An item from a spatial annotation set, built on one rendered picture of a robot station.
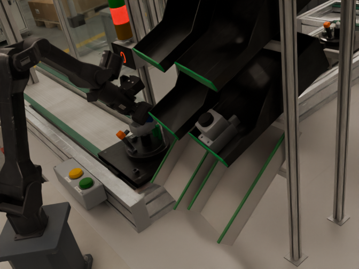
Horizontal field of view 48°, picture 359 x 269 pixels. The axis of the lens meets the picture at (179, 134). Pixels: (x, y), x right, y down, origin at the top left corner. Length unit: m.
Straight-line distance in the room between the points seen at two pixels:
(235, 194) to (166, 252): 0.28
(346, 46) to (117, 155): 0.74
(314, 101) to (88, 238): 0.90
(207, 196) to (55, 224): 0.35
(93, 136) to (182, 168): 0.58
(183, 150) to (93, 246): 0.36
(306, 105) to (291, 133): 0.72
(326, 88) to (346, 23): 0.75
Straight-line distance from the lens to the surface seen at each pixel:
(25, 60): 0.87
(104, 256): 1.14
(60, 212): 0.99
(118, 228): 1.19
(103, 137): 1.50
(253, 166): 0.90
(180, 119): 0.91
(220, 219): 0.93
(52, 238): 0.94
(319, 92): 1.55
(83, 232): 1.23
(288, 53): 0.71
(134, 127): 1.20
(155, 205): 1.15
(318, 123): 1.49
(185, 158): 1.04
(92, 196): 1.20
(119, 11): 1.30
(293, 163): 0.83
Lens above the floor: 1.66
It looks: 32 degrees down
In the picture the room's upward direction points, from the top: 12 degrees counter-clockwise
